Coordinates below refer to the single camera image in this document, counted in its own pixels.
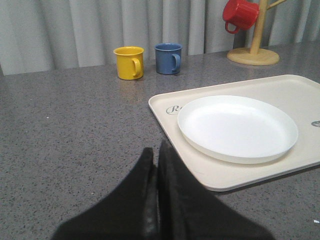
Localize red mug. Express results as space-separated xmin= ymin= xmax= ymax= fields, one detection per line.
xmin=222 ymin=0 xmax=260 ymax=34

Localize blue mug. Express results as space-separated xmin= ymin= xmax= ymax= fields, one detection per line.
xmin=154 ymin=43 xmax=183 ymax=75

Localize wooden mug tree stand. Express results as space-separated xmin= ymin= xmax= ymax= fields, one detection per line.
xmin=227 ymin=0 xmax=286 ymax=66

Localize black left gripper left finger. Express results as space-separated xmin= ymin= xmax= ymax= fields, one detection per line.
xmin=52 ymin=147 xmax=158 ymax=240

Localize cream serving tray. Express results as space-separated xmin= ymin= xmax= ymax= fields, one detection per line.
xmin=148 ymin=74 xmax=320 ymax=192

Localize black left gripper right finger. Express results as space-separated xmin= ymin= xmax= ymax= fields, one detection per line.
xmin=158 ymin=140 xmax=274 ymax=240

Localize yellow mug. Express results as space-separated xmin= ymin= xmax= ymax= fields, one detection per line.
xmin=113 ymin=46 xmax=144 ymax=80

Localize white round plate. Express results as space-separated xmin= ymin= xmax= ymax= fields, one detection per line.
xmin=177 ymin=95 xmax=299 ymax=164

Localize grey curtain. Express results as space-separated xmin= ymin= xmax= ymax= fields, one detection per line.
xmin=0 ymin=0 xmax=320 ymax=76

